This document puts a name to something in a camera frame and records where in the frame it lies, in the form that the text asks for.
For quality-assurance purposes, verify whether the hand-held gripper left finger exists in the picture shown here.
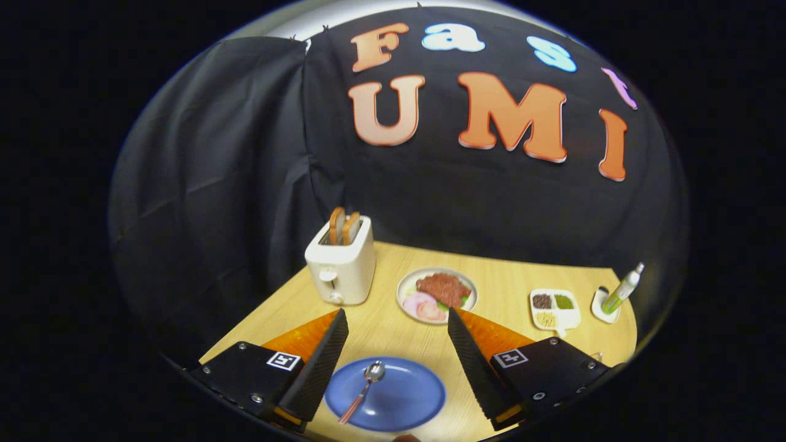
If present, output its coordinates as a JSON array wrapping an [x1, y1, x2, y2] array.
[[184, 309, 351, 433]]

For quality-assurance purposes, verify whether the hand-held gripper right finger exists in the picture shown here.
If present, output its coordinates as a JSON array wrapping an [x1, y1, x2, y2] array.
[[447, 307, 621, 430]]

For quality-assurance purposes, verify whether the spoon with red checked handle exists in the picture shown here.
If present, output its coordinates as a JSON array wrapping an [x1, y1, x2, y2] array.
[[338, 360, 387, 425]]

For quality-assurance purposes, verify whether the blue plate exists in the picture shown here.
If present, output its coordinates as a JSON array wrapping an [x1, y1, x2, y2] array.
[[324, 357, 447, 433]]

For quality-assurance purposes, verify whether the brown meat slice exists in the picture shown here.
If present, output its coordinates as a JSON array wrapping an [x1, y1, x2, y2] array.
[[416, 273, 472, 309]]

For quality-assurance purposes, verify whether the white divided dish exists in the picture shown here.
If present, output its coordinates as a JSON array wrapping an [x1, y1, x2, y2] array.
[[529, 288, 582, 338]]

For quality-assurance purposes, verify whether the white toaster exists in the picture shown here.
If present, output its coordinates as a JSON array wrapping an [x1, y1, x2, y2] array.
[[305, 215, 376, 306]]

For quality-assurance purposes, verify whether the oval white food plate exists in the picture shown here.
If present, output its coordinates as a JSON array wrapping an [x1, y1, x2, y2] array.
[[396, 267, 479, 325]]

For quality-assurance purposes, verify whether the small white saucer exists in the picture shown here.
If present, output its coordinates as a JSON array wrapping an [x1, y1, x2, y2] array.
[[591, 286, 621, 324]]

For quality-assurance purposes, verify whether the green label bottle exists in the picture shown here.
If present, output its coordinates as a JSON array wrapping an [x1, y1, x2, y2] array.
[[602, 262, 645, 315]]

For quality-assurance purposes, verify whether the row of black cloth clips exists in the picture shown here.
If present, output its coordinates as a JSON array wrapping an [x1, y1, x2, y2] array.
[[289, 2, 424, 44]]

